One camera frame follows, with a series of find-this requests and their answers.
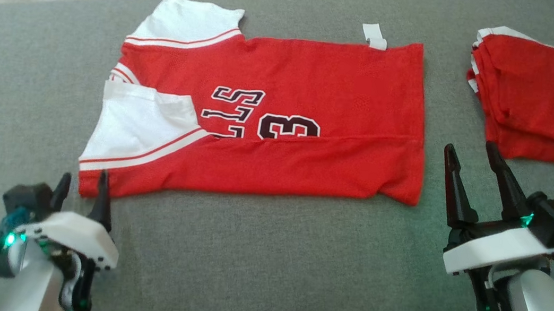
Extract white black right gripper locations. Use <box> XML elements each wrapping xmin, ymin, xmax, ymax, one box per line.
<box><xmin>422</xmin><ymin>135</ymin><xmax>554</xmax><ymax>311</ymax></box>

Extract red shorts with white stripe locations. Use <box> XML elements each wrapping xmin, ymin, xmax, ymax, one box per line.
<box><xmin>456</xmin><ymin>22</ymin><xmax>554</xmax><ymax>166</ymax></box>

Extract red jersey with white sleeves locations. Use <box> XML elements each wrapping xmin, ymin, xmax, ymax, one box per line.
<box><xmin>74</xmin><ymin>0</ymin><xmax>445</xmax><ymax>243</ymax></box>

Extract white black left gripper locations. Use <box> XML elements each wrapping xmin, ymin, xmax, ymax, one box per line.
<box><xmin>16</xmin><ymin>161</ymin><xmax>130</xmax><ymax>311</ymax></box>

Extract left teal plug black cable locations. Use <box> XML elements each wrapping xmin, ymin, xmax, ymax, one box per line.
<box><xmin>0</xmin><ymin>204</ymin><xmax>34</xmax><ymax>300</ymax></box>

